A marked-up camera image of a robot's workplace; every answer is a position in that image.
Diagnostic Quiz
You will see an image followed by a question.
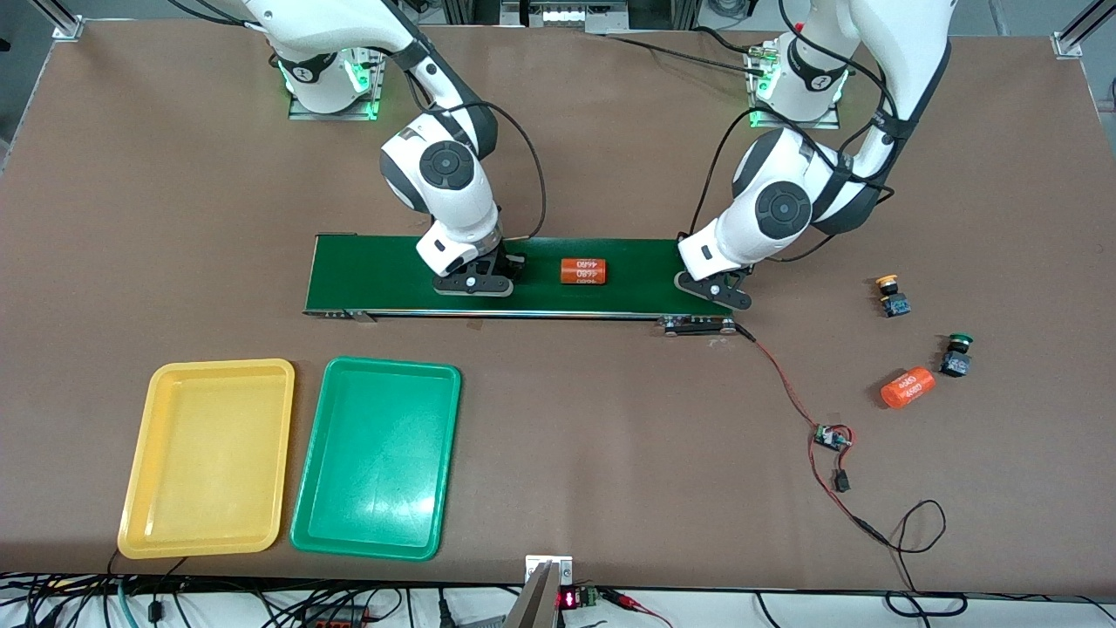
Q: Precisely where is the orange cylinder with white print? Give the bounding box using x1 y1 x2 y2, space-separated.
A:
880 366 937 410
559 257 609 286

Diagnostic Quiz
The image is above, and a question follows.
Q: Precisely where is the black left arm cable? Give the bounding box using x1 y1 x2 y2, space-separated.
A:
683 0 901 263

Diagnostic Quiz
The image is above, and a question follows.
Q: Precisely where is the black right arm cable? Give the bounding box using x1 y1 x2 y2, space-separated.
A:
408 16 548 242

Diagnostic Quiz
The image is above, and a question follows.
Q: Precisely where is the green push button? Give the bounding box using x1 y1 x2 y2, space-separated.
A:
939 332 976 379

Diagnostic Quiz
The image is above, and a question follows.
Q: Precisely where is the aluminium frame with light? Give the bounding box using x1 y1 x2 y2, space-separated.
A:
439 0 701 37

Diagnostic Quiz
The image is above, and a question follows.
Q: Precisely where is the yellow push button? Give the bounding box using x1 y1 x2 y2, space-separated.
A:
874 274 913 318

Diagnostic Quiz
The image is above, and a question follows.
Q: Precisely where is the red black motor wire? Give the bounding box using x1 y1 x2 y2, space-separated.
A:
735 323 826 432

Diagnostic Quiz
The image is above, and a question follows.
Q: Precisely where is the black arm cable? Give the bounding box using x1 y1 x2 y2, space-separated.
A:
408 16 548 242
683 0 901 263

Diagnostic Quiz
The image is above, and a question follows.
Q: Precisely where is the black cable on table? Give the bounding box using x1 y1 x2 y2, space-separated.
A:
600 33 770 74

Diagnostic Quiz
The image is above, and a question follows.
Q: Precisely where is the red alligator clip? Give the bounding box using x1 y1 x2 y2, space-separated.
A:
608 590 674 628

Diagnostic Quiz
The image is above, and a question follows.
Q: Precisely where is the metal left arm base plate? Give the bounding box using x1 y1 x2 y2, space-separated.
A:
746 42 843 131

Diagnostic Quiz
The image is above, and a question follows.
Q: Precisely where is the yellow plastic tray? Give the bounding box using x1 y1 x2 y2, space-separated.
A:
116 358 296 560

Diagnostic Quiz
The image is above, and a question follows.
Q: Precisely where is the green conveyor belt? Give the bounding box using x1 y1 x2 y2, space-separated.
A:
303 233 738 338

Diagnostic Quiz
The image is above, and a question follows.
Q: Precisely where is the green plastic tray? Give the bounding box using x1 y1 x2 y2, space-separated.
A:
289 355 463 562

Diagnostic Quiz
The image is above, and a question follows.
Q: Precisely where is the red black power wire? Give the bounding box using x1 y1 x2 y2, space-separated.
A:
807 432 949 596

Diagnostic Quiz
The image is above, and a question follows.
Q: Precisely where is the orange power strip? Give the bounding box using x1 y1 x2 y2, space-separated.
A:
299 604 374 628

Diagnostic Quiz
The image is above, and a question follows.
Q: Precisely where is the aluminium corner profile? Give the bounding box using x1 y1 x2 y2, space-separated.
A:
29 0 85 41
1051 0 1116 61

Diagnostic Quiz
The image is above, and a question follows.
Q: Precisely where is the grey metal camera mount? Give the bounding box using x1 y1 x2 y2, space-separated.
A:
502 554 575 628

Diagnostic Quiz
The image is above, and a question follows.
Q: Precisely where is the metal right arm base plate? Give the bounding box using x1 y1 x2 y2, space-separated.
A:
288 24 390 122

